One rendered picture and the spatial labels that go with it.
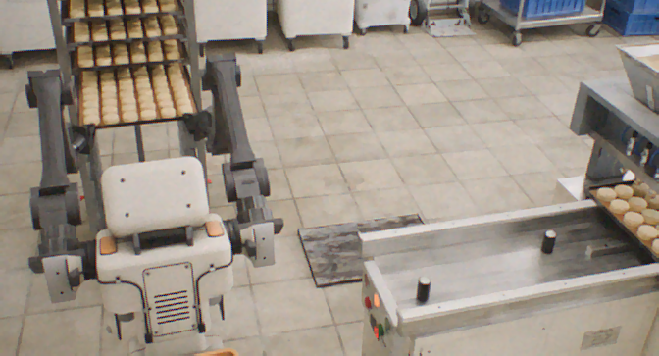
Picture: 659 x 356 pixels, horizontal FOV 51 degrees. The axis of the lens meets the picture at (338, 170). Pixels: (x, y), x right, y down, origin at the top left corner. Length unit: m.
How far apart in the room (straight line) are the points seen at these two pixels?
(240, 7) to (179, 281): 3.63
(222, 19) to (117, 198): 3.61
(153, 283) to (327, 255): 1.70
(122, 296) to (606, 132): 1.41
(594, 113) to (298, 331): 1.41
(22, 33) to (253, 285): 2.74
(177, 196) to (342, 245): 1.79
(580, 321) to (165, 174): 1.07
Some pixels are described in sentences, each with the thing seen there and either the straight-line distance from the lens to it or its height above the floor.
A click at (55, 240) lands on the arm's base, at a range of 1.60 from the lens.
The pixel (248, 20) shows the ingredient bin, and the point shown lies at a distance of 5.04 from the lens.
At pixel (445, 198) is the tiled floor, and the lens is 3.61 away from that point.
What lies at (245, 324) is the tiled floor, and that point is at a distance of 2.86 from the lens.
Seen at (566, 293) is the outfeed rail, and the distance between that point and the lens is 1.79.
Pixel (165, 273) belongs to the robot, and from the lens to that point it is 1.51.
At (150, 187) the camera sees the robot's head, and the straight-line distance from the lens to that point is 1.49.
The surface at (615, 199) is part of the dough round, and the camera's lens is 2.14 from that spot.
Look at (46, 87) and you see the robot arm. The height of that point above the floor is 1.26.
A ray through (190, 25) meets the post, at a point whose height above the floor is 1.10.
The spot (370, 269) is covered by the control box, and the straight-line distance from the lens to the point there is 1.81.
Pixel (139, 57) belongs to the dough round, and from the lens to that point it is 2.68.
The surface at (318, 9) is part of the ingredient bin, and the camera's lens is 5.10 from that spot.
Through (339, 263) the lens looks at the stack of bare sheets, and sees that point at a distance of 3.10.
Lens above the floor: 2.01
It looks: 32 degrees down
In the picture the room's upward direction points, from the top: 2 degrees clockwise
